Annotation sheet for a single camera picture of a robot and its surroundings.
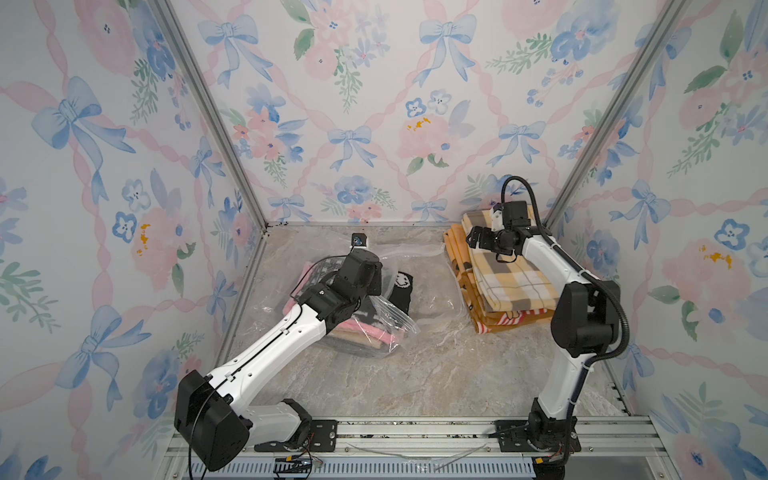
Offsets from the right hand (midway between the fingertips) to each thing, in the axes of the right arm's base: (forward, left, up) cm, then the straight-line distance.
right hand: (484, 239), depth 97 cm
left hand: (-19, +35, +10) cm, 41 cm away
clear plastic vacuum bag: (-12, +20, -14) cm, 27 cm away
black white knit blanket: (-29, +33, +6) cm, 45 cm away
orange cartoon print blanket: (-23, +2, -10) cm, 25 cm away
